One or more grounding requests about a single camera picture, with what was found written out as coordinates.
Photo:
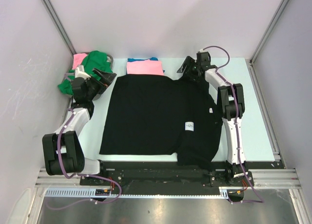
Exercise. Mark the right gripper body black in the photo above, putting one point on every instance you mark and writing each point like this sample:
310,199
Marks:
193,73

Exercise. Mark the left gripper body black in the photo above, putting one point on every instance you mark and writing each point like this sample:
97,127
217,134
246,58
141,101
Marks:
94,86

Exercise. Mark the grey laundry tray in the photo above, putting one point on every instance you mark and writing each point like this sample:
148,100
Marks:
111,61

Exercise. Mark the black polo shirt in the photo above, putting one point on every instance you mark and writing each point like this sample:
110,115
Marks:
155,115

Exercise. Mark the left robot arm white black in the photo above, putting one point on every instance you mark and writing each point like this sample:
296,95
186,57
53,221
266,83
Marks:
63,154

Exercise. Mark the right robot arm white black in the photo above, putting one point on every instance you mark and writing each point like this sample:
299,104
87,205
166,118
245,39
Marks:
230,103

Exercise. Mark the green t shirt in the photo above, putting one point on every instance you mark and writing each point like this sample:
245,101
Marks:
97,61

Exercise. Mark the pink t shirt in tray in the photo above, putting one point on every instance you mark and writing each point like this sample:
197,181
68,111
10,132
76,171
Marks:
78,59

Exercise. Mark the folded blue t shirt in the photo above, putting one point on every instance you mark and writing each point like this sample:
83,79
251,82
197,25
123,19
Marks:
139,59

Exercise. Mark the folded pink t shirt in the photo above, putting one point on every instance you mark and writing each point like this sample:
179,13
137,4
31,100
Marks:
145,67

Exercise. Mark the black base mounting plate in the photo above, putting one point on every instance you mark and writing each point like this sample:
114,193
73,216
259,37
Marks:
165,179

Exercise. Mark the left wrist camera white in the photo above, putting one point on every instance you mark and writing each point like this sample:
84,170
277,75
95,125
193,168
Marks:
76,73

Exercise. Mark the left aluminium frame post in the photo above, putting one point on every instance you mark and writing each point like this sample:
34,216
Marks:
59,25

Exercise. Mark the aluminium frame post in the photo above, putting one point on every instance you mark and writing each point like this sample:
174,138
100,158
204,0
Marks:
59,25
269,30

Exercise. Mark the right aluminium frame post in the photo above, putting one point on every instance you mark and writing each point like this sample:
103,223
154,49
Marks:
269,30

